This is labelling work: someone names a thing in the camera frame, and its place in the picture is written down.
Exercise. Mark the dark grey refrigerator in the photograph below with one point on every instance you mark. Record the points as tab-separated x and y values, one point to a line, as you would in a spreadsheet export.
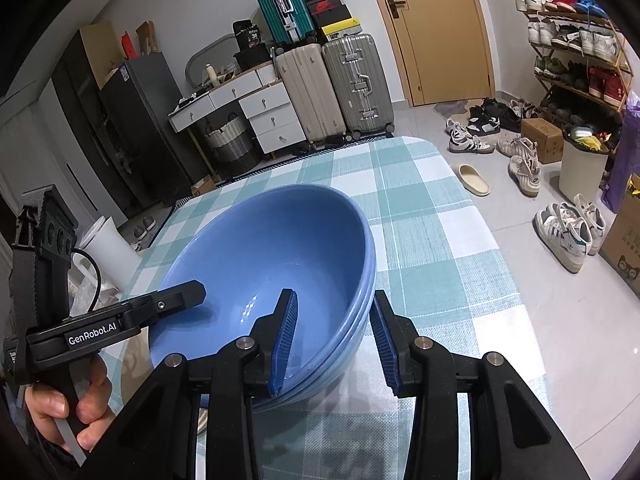
150	120

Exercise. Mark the wooden shoe rack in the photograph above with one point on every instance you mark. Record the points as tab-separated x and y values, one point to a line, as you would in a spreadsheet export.
570	17

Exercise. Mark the white bottle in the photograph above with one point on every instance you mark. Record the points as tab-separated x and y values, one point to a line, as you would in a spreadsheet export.
212	76

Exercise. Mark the beige slipper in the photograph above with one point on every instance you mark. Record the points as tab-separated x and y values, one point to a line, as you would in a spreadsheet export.
475	180

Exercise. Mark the red paper item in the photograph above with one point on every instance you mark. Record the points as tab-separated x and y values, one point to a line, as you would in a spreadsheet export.
129	46

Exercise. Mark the scattered pairs of shoes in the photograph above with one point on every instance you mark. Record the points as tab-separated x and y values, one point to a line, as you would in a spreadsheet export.
525	170

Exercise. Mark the grey doormat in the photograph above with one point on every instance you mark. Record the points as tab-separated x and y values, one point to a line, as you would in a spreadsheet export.
450	109

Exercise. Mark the narrow flat cardboard box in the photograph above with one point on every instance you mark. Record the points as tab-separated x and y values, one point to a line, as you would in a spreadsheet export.
146	37

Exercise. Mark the person's left hand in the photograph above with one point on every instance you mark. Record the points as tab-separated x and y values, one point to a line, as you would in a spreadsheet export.
95	410

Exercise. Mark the purple plastic bag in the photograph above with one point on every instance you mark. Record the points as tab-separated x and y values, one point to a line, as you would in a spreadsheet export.
625	160

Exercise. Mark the wooden door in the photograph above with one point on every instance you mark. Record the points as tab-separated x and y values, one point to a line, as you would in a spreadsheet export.
440	50

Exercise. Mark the small cardboard box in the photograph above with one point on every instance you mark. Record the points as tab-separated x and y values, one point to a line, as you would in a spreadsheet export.
204	186

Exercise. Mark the black storage box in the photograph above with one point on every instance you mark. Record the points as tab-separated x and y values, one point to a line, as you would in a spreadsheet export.
255	57

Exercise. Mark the large flat cardboard box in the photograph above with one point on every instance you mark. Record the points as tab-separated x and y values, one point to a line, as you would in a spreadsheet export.
100	50

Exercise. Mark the beige suitcase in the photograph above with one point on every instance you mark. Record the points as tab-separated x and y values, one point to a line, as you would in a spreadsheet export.
310	95

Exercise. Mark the cardboard box with cat print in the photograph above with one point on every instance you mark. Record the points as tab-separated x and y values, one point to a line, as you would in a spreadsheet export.
625	240

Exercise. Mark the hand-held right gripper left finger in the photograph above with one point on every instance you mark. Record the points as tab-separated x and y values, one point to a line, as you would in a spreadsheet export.
283	340

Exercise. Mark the plain black shoe box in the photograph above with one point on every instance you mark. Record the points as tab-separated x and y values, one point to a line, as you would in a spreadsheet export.
335	16

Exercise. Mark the blue bowl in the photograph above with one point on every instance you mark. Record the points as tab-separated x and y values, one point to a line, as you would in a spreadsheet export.
345	351
270	250
345	360

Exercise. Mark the teal checked tablecloth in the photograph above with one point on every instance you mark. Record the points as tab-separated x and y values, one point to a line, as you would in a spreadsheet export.
425	240

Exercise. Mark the brown cardboard box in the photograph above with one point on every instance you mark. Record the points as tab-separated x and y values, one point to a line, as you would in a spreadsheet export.
542	142

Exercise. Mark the woven laundry basket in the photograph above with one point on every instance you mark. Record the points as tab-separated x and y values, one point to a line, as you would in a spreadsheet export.
227	145

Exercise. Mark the red and black shoe box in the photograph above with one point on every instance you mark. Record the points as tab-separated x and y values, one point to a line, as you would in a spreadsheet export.
325	7

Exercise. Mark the white trash bin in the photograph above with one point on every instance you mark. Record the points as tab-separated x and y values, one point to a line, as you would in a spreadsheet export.
582	175

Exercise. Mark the white desk with drawers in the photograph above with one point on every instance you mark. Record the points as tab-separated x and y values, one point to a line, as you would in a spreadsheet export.
270	105

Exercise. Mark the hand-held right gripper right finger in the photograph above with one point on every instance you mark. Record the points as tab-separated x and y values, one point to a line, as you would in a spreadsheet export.
384	345

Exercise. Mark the white electric kettle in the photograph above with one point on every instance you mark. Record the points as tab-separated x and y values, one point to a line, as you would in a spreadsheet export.
107	250

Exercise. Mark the black bag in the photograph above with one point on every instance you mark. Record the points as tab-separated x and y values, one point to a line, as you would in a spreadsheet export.
247	35

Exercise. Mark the oval mirror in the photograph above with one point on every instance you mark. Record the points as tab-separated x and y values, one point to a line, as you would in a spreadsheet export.
225	52

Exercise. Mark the silver suitcase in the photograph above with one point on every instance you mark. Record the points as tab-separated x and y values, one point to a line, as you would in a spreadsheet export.
350	85

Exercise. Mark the yellow and black shoe box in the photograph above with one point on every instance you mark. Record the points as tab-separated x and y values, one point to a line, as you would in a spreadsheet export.
345	29

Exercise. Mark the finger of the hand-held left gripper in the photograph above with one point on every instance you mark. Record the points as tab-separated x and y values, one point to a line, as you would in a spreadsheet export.
170	300

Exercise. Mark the teal suitcase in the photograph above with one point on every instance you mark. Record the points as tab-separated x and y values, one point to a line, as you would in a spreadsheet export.
272	10

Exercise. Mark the rows of assorted sneakers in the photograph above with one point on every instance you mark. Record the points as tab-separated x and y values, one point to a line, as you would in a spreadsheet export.
602	82

